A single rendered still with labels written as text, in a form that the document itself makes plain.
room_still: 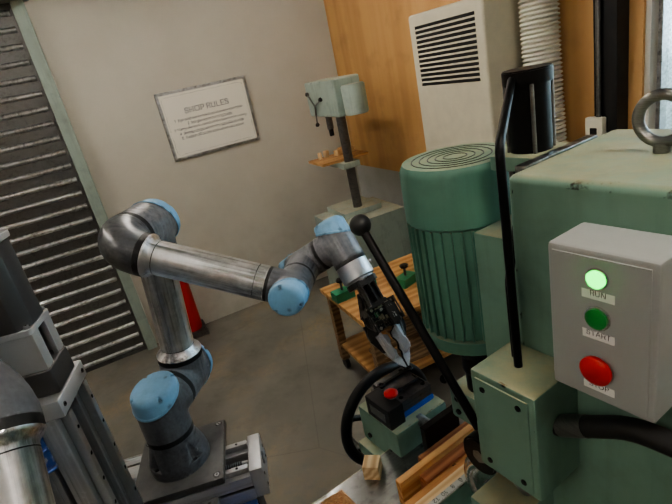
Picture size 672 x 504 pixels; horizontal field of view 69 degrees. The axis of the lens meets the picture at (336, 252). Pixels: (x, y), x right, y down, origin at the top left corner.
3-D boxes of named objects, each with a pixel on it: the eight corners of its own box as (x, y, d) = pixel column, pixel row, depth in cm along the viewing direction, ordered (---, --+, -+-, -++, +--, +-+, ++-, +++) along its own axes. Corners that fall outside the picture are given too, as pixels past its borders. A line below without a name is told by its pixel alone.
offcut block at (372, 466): (380, 480, 97) (377, 468, 96) (364, 479, 98) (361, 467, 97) (382, 466, 100) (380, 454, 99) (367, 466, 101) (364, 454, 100)
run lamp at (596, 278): (586, 285, 44) (586, 265, 43) (608, 291, 42) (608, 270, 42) (582, 288, 44) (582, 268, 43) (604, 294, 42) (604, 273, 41)
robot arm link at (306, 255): (267, 276, 108) (306, 251, 104) (280, 256, 118) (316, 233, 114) (289, 303, 110) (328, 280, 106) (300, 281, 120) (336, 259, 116)
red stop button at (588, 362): (583, 375, 48) (582, 349, 47) (614, 388, 46) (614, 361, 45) (577, 380, 48) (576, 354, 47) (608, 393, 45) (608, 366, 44)
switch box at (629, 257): (585, 354, 55) (582, 220, 49) (687, 393, 47) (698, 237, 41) (552, 381, 52) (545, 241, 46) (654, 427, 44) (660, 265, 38)
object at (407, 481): (479, 439, 101) (477, 417, 99) (485, 442, 100) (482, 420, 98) (400, 502, 91) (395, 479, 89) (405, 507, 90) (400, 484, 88)
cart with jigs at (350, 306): (428, 326, 315) (413, 233, 292) (489, 366, 265) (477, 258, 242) (337, 367, 293) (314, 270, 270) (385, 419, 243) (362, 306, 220)
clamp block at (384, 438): (410, 405, 120) (405, 374, 117) (451, 432, 109) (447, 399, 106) (363, 437, 113) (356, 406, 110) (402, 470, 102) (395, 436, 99)
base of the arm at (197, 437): (147, 490, 118) (132, 459, 115) (155, 447, 132) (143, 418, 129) (208, 471, 120) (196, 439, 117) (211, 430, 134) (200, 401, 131)
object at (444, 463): (501, 429, 103) (500, 412, 101) (510, 434, 101) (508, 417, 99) (422, 493, 92) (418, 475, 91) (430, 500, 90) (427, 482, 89)
